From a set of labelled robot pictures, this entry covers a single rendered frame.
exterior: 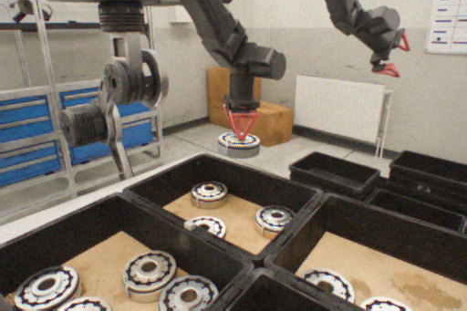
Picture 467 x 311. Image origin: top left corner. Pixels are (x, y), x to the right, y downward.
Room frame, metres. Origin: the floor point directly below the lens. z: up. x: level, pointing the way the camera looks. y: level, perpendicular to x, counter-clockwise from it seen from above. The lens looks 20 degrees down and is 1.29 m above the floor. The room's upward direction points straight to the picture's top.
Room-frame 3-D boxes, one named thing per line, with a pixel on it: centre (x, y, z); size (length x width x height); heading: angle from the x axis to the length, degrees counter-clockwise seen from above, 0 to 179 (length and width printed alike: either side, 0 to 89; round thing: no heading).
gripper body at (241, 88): (0.70, -0.02, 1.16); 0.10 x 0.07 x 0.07; 12
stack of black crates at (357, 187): (1.46, -0.54, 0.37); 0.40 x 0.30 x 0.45; 47
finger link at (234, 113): (0.69, -0.02, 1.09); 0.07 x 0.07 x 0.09; 12
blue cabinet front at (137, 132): (2.35, 0.98, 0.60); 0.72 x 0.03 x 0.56; 137
